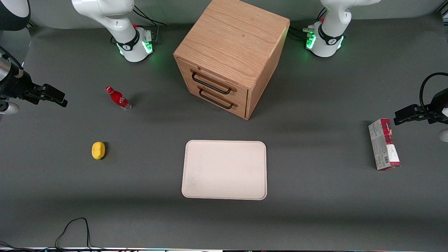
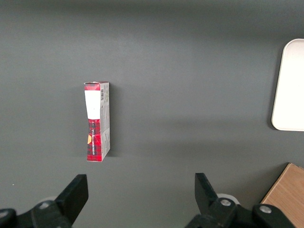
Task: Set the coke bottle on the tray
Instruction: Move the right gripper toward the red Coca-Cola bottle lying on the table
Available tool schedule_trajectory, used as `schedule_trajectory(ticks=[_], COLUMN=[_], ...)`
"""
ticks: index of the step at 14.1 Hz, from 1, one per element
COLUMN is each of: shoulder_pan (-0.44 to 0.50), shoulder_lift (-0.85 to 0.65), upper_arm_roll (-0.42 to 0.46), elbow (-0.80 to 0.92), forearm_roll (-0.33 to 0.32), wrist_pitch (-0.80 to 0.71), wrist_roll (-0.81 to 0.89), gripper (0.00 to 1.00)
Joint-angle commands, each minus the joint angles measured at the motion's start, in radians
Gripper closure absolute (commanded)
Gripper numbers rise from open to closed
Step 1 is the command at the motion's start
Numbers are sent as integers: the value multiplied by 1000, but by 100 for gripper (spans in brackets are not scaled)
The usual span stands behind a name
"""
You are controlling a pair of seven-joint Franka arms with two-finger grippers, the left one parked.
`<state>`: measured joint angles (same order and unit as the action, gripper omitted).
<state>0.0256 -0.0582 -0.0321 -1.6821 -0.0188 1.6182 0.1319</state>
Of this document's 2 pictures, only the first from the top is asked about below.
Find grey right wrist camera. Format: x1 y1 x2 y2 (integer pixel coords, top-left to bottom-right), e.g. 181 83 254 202
0 101 20 115

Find wooden drawer front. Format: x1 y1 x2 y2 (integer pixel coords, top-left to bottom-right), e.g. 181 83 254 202
188 83 248 119
176 57 250 103

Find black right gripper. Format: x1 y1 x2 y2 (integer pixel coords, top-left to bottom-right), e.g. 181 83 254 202
0 65 68 107

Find black left arm base cables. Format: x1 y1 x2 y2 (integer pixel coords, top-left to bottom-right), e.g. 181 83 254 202
288 7 328 42

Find black looped table cable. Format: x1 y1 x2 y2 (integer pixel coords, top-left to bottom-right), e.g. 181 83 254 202
55 217 105 251

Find thin black right gripper cable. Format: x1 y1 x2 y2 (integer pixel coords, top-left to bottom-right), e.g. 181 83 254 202
0 45 24 78

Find red coke bottle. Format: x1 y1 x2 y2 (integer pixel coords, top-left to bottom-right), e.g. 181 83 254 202
105 86 132 111

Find black metal drawer handle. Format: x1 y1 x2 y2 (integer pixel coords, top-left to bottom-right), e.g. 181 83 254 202
198 87 238 110
190 69 237 95

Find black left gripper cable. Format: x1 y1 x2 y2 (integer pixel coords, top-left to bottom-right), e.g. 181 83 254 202
419 72 448 113

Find red and white carton box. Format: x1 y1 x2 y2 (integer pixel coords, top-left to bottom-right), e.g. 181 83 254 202
368 118 401 171

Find yellow lemon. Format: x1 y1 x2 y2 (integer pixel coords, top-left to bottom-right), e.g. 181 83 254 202
91 141 106 160

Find wooden drawer cabinet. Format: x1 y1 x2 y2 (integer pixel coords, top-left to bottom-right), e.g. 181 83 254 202
173 0 291 121

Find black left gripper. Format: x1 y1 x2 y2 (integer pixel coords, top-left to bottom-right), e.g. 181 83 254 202
393 89 448 126

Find beige plastic tray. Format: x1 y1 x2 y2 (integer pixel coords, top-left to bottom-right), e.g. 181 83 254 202
181 140 268 201

